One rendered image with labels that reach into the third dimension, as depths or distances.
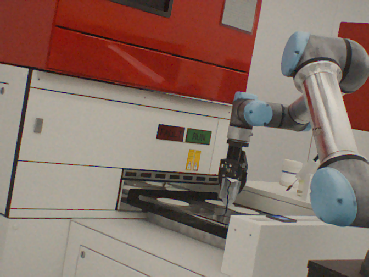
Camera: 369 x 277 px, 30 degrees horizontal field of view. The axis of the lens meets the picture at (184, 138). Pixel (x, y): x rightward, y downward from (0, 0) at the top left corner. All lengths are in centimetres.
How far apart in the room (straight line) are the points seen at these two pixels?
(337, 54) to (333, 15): 377
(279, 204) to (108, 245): 63
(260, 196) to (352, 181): 88
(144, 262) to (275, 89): 335
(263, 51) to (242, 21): 254
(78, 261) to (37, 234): 14
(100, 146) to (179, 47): 39
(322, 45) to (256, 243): 50
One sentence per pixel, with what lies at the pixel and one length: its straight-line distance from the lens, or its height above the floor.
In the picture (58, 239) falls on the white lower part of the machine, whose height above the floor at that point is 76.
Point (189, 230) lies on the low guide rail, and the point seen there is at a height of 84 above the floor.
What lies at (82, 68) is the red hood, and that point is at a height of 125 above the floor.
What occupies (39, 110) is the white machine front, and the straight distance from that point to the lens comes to 188.
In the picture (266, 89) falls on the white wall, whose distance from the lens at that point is 490.
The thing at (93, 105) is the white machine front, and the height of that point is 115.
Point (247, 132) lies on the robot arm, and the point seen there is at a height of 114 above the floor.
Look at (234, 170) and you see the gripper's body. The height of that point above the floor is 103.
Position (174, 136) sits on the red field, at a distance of 221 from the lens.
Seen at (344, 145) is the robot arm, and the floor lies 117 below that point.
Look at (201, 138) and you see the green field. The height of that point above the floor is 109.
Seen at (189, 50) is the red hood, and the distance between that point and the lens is 215.
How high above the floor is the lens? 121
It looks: 3 degrees down
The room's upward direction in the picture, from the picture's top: 10 degrees clockwise
